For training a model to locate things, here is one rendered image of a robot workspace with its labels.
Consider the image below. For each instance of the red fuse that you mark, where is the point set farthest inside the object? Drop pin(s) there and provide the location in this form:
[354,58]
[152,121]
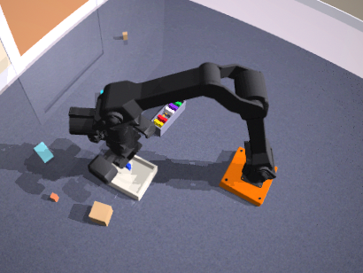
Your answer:
[162,119]

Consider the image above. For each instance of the white rectangular tray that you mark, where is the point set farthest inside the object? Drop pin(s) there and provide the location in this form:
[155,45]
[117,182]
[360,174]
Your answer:
[134,183]

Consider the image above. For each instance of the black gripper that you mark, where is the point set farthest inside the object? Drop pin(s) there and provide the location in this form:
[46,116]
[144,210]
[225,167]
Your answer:
[120,153]

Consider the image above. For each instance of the light blue flat block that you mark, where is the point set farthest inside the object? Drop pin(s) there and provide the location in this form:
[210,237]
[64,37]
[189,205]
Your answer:
[42,150]

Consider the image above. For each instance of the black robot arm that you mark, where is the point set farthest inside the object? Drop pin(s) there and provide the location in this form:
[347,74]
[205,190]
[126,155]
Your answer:
[120,105]

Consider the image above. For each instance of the white fuse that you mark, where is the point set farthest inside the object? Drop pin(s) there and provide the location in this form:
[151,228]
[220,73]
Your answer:
[169,111]

